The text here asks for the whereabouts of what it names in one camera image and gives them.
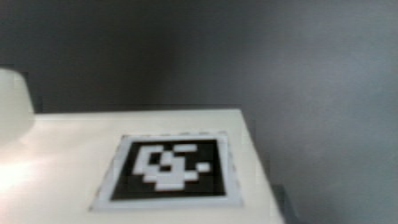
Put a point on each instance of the white drawer box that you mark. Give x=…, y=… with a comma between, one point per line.
x=131, y=168

